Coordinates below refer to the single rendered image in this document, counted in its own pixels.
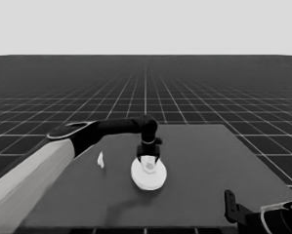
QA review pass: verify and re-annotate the small white toothed gear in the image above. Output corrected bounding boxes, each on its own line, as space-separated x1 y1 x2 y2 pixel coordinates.
141 155 158 175

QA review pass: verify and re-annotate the large thick white disc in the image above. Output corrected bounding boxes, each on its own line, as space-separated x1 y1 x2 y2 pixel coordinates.
130 156 168 192

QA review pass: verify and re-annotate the small thin white T-shaped piece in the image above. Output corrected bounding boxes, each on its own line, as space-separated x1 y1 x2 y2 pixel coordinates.
97 151 105 170

